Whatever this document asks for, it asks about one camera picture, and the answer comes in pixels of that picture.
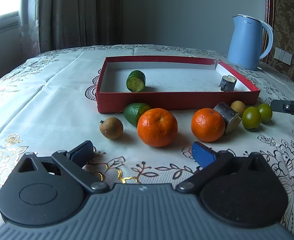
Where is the green tomato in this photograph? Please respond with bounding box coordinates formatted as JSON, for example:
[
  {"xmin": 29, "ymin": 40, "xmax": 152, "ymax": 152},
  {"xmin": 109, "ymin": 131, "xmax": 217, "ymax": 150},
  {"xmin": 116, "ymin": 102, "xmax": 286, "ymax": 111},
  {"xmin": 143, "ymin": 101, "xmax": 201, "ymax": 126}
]
[
  {"xmin": 256, "ymin": 103, "xmax": 273, "ymax": 124},
  {"xmin": 242, "ymin": 107, "xmax": 262, "ymax": 129}
]

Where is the smaller orange tangerine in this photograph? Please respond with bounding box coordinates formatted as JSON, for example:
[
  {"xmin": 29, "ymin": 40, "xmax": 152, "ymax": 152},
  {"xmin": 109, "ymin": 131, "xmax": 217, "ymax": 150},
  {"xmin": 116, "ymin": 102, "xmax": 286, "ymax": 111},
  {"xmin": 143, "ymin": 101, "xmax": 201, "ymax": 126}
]
[{"xmin": 191, "ymin": 108, "xmax": 226, "ymax": 142}]

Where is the green tomato front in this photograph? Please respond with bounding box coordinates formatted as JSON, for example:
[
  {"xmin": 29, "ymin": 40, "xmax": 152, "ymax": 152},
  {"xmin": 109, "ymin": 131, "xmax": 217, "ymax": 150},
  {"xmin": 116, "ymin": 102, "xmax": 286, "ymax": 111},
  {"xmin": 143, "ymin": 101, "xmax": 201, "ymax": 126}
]
[{"xmin": 242, "ymin": 107, "xmax": 262, "ymax": 129}]

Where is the dark sugarcane piece outside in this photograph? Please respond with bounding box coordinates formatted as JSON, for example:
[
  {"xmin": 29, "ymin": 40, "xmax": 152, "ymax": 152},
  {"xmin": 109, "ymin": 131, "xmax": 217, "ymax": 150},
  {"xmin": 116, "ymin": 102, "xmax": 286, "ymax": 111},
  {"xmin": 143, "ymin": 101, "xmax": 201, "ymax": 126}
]
[{"xmin": 214, "ymin": 102, "xmax": 241, "ymax": 134}]

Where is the large orange tangerine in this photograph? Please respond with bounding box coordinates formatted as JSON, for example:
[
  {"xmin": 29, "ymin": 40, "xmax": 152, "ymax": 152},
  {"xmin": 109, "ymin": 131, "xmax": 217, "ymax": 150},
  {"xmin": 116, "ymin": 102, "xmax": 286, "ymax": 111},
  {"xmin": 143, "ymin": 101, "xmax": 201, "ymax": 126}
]
[{"xmin": 137, "ymin": 108, "xmax": 178, "ymax": 147}]

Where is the green cucumber piece outside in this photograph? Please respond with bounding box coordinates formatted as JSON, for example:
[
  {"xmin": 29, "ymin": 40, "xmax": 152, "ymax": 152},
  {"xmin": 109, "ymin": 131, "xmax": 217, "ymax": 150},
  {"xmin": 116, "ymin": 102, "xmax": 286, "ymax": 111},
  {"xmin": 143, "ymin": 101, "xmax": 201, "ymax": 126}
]
[{"xmin": 123, "ymin": 103, "xmax": 151, "ymax": 127}]

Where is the dark sugarcane piece in box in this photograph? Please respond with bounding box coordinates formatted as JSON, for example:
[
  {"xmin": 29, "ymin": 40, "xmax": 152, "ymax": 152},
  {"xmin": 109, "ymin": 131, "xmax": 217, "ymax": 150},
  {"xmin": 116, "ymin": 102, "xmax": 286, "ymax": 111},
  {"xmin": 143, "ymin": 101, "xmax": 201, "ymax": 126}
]
[{"xmin": 219, "ymin": 75, "xmax": 237, "ymax": 92}]

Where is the light blue electric kettle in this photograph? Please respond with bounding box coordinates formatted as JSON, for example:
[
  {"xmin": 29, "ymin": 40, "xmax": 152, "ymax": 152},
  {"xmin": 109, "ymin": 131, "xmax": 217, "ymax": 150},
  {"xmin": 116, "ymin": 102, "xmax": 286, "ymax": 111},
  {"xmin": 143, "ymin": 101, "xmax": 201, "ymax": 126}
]
[{"xmin": 227, "ymin": 15, "xmax": 274, "ymax": 70}]

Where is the red shallow cardboard box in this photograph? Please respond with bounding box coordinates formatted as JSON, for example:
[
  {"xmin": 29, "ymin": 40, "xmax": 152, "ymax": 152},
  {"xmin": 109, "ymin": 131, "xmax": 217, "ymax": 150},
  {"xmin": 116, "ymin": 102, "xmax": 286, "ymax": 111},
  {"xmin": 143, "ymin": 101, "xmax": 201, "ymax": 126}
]
[{"xmin": 95, "ymin": 55, "xmax": 260, "ymax": 113}]

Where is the green cucumber piece in box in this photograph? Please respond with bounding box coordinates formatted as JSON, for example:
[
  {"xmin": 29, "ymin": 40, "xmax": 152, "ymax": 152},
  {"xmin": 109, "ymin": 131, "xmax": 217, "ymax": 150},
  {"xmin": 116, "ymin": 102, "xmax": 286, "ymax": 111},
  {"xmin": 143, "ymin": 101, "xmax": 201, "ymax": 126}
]
[{"xmin": 126, "ymin": 70, "xmax": 145, "ymax": 93}]

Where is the brown patterned curtain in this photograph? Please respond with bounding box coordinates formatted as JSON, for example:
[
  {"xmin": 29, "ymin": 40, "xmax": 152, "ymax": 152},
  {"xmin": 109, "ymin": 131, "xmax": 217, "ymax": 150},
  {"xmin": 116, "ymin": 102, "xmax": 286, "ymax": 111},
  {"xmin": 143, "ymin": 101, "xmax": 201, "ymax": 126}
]
[{"xmin": 18, "ymin": 0, "xmax": 122, "ymax": 59}]

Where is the white wall switch panel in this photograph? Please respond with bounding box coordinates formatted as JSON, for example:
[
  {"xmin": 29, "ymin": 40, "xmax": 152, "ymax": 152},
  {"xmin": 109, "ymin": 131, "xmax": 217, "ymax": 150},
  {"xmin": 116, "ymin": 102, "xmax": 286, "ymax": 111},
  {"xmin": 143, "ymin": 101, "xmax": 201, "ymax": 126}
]
[{"xmin": 274, "ymin": 47, "xmax": 293, "ymax": 66}]

